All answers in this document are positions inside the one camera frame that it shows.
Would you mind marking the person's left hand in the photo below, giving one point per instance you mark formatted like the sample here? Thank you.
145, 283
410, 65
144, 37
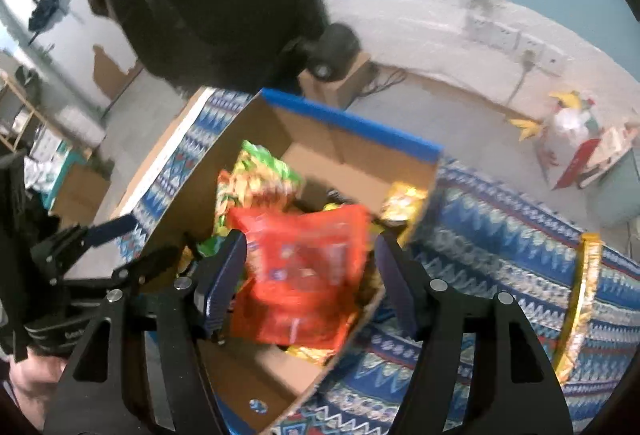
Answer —
35, 380

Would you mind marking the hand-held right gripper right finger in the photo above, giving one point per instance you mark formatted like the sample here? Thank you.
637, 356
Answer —
397, 285

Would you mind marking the red paper bag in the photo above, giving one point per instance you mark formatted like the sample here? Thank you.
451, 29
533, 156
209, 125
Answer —
577, 162

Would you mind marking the banana peel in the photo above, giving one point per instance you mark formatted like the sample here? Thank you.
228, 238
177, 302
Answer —
565, 100
527, 129

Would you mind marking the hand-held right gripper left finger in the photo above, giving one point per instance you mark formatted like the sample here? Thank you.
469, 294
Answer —
222, 285

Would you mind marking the long yellow snack packet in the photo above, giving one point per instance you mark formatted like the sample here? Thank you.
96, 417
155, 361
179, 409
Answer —
587, 275

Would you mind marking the small cardboard box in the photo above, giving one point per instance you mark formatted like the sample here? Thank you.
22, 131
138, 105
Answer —
350, 85

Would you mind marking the cardboard box with blue rim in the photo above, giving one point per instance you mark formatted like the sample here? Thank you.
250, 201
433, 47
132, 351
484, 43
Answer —
320, 130

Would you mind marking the green snack packet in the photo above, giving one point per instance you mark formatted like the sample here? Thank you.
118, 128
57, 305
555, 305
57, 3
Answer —
260, 175

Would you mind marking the golden snack packet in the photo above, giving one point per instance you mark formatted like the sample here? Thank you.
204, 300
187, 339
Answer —
405, 205

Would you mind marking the white wall socket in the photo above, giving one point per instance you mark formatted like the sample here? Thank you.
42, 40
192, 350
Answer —
478, 26
555, 61
505, 35
530, 47

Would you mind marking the red snack packet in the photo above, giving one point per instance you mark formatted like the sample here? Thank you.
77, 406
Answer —
300, 275

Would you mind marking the wooden rack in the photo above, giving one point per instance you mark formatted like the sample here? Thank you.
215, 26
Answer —
20, 105

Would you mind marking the blue patterned blanket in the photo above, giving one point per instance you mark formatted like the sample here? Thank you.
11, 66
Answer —
490, 235

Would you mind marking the teal bin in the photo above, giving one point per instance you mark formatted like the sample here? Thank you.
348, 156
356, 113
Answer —
617, 195

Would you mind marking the dark umbrella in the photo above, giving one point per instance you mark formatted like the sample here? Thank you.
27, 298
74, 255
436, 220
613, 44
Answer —
47, 10

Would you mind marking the white plastic bag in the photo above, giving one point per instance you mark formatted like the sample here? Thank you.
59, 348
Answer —
565, 140

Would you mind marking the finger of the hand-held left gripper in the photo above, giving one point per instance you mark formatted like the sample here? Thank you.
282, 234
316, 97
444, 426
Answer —
150, 265
107, 230

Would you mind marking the brown cardboard box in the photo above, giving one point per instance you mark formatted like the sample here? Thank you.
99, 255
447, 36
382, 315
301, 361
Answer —
82, 195

